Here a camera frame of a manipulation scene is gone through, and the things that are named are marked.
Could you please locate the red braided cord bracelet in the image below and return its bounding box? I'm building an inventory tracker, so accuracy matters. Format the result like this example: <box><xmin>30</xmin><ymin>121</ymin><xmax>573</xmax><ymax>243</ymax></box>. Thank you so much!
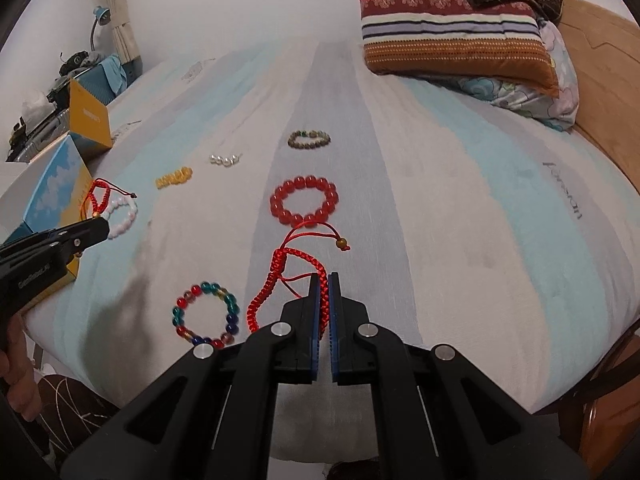
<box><xmin>246</xmin><ymin>220</ymin><xmax>352</xmax><ymax>335</ymax></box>

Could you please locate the red cord bracelet small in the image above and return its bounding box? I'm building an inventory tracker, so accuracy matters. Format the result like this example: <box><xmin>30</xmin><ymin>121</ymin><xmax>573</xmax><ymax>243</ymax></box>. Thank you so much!
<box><xmin>80</xmin><ymin>178</ymin><xmax>137</xmax><ymax>220</ymax></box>

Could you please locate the red glass bead bracelet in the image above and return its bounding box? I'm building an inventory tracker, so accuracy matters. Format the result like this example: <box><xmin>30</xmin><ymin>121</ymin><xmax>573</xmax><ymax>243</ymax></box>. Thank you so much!
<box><xmin>269</xmin><ymin>173</ymin><xmax>341</xmax><ymax>227</ymax></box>

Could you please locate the multicolour glass bead bracelet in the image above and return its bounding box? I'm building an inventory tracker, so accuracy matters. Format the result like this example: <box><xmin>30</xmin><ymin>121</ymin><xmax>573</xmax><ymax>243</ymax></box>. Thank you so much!
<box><xmin>171</xmin><ymin>280</ymin><xmax>241</xmax><ymax>350</ymax></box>

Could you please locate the yellow amber bead bracelet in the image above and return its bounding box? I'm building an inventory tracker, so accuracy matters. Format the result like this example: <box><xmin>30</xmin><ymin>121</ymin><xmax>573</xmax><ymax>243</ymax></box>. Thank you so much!
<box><xmin>154</xmin><ymin>166</ymin><xmax>194</xmax><ymax>191</ymax></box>

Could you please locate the brown wooden bead bracelet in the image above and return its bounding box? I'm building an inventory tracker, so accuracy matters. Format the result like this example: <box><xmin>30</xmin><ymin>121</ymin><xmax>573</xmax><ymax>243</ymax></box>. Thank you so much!
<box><xmin>286</xmin><ymin>129</ymin><xmax>332</xmax><ymax>150</ymax></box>

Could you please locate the person's left hand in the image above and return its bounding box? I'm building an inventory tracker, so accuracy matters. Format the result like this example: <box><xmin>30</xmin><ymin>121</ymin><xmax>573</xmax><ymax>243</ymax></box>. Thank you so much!
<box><xmin>1</xmin><ymin>314</ymin><xmax>42</xmax><ymax>422</ymax></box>

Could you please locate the blue yellow cardboard box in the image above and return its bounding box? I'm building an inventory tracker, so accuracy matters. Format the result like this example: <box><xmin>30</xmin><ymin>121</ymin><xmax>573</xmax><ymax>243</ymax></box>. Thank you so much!
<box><xmin>0</xmin><ymin>78</ymin><xmax>114</xmax><ymax>311</ymax></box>

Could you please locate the grey suitcase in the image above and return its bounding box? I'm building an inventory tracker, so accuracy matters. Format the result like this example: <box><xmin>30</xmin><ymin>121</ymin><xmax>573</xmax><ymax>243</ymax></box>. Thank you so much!
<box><xmin>6</xmin><ymin>108</ymin><xmax>70</xmax><ymax>164</ymax></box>

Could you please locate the striped bed sheet mattress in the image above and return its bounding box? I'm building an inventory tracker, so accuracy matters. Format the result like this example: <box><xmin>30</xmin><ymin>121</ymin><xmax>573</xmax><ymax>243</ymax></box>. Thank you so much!
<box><xmin>26</xmin><ymin>39</ymin><xmax>639</xmax><ymax>411</ymax></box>

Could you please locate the teal suitcase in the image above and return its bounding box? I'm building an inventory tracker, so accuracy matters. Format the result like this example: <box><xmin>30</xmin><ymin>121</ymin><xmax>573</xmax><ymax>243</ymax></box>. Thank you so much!
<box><xmin>76</xmin><ymin>53</ymin><xmax>143</xmax><ymax>105</ymax></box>

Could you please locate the blue desk lamp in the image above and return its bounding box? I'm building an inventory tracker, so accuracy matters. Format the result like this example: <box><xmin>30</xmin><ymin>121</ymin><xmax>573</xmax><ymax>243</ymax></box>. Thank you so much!
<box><xmin>90</xmin><ymin>6</ymin><xmax>111</xmax><ymax>51</ymax></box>

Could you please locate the beige curtain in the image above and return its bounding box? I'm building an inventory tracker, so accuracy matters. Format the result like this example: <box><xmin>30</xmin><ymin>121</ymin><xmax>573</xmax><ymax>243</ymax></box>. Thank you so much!
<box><xmin>101</xmin><ymin>0</ymin><xmax>140</xmax><ymax>64</ymax></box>

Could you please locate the floral light pillow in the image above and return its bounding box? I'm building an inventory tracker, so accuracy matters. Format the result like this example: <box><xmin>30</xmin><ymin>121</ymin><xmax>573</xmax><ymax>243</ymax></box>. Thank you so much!
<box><xmin>424</xmin><ymin>18</ymin><xmax>580</xmax><ymax>134</ymax></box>

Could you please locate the striped red orange pillow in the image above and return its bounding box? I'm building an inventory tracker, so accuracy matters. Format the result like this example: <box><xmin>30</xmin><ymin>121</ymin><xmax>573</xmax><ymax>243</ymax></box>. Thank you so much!
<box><xmin>359</xmin><ymin>0</ymin><xmax>559</xmax><ymax>98</ymax></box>

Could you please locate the wooden headboard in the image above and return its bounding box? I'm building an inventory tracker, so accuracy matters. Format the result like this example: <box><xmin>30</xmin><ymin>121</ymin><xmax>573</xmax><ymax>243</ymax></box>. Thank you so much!
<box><xmin>559</xmin><ymin>0</ymin><xmax>640</xmax><ymax>186</ymax></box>

